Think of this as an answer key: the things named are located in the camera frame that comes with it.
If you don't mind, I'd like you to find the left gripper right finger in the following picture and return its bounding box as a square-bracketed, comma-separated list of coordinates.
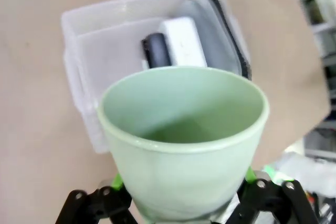
[230, 166, 320, 224]

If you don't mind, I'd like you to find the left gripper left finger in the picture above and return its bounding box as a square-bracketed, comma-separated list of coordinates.
[55, 173, 137, 224]

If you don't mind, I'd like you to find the pale green plastic cup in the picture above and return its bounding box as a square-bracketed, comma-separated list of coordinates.
[96, 66, 270, 222]

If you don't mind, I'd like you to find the black stapler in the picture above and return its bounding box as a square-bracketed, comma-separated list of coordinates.
[141, 33, 173, 70]

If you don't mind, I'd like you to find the white rectangular box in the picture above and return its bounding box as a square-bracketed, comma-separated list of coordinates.
[157, 16, 208, 68]

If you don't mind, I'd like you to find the white perforated plastic basket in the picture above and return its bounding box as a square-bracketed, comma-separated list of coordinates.
[60, 0, 253, 154]

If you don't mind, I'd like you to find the metal shelf rack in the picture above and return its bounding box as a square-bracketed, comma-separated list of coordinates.
[288, 0, 336, 62]

